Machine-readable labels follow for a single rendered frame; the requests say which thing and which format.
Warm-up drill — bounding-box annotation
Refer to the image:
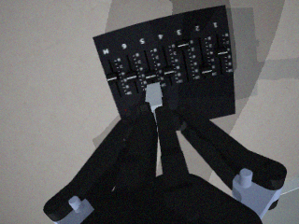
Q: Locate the black lighting desk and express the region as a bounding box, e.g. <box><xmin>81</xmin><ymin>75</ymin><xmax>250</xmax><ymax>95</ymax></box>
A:
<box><xmin>93</xmin><ymin>5</ymin><xmax>235</xmax><ymax>120</ymax></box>

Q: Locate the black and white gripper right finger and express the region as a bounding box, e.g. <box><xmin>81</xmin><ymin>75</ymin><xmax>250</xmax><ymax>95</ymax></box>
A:
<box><xmin>153</xmin><ymin>82</ymin><xmax>287</xmax><ymax>224</ymax></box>

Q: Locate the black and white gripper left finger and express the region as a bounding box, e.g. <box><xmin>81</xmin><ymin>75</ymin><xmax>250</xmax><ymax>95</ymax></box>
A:
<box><xmin>43</xmin><ymin>84</ymin><xmax>158</xmax><ymax>224</ymax></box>

